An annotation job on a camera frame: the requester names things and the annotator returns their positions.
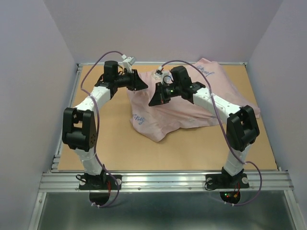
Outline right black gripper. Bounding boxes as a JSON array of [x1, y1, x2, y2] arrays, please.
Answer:
[[148, 81, 182, 106]]

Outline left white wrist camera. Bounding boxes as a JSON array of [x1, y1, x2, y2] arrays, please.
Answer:
[[121, 54, 136, 72]]

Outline aluminium front rail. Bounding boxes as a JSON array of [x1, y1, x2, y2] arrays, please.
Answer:
[[38, 171, 294, 193]]

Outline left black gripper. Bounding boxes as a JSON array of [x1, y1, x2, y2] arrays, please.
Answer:
[[115, 69, 149, 92]]

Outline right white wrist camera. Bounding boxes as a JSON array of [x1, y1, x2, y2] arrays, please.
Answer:
[[153, 67, 173, 84]]

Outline pink cartoon pillowcase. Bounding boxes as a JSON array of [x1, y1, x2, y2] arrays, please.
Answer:
[[127, 58, 260, 142]]

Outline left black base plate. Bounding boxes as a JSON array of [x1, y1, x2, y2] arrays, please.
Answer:
[[75, 173, 122, 191]]

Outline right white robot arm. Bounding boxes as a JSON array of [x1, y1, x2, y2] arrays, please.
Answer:
[[149, 66, 260, 187]]

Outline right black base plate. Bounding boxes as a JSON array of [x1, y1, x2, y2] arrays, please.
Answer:
[[205, 173, 249, 190]]

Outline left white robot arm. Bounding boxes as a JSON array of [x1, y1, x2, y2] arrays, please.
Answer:
[[62, 57, 148, 189]]

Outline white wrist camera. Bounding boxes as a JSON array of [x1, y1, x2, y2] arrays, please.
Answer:
[[153, 67, 173, 84], [121, 54, 136, 72]]

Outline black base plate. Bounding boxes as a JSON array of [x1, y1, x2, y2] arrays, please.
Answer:
[[75, 173, 122, 191], [205, 173, 249, 190]]

